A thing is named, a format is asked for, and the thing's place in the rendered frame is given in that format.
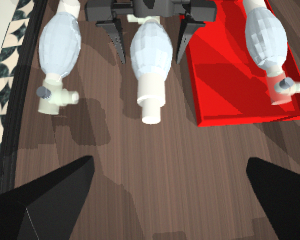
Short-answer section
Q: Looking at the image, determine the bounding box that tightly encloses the red tray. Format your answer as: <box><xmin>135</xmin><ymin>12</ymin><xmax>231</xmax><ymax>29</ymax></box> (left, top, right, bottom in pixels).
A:
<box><xmin>185</xmin><ymin>0</ymin><xmax>300</xmax><ymax>127</ymax></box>

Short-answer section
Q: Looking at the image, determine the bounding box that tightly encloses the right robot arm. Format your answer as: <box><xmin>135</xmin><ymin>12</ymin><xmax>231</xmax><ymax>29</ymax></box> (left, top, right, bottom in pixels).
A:
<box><xmin>131</xmin><ymin>0</ymin><xmax>190</xmax><ymax>18</ymax></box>

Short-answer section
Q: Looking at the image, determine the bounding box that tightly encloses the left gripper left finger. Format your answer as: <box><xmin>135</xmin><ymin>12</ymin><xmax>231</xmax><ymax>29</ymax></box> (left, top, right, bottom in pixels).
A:
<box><xmin>0</xmin><ymin>155</ymin><xmax>95</xmax><ymax>240</ymax></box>

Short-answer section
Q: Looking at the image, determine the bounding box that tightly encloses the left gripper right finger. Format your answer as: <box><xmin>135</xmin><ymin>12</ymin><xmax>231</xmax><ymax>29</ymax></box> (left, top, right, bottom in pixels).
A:
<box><xmin>246</xmin><ymin>157</ymin><xmax>300</xmax><ymax>240</ymax></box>

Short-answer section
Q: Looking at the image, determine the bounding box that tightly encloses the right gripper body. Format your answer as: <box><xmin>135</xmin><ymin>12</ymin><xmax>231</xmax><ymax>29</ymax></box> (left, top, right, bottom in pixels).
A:
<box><xmin>84</xmin><ymin>0</ymin><xmax>217</xmax><ymax>23</ymax></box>

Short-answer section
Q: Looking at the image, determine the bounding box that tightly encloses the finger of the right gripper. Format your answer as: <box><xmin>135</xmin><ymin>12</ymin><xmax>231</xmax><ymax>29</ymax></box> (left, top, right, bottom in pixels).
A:
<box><xmin>95</xmin><ymin>19</ymin><xmax>126</xmax><ymax>64</ymax></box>
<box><xmin>176</xmin><ymin>19</ymin><xmax>206</xmax><ymax>64</ymax></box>

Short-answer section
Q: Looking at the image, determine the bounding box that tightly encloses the white resuscitator with pale blue bag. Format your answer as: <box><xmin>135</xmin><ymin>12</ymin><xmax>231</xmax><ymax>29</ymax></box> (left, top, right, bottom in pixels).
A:
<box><xmin>243</xmin><ymin>0</ymin><xmax>300</xmax><ymax>105</ymax></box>

